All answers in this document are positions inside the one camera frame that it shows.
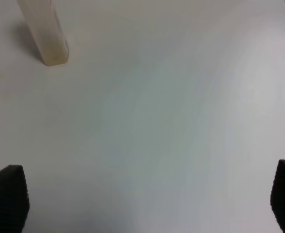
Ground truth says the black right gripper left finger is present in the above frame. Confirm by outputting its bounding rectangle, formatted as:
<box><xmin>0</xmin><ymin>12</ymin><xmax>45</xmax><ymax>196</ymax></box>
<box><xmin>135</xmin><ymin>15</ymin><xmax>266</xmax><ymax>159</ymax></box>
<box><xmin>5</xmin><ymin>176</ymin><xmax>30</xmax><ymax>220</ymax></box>
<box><xmin>0</xmin><ymin>165</ymin><xmax>30</xmax><ymax>233</ymax></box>

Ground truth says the pink label drink bottle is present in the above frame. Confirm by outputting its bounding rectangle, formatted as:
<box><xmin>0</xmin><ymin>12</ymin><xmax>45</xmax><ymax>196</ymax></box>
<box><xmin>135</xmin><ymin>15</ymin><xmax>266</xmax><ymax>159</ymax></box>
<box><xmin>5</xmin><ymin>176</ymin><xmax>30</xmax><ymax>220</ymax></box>
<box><xmin>18</xmin><ymin>0</ymin><xmax>69</xmax><ymax>66</ymax></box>

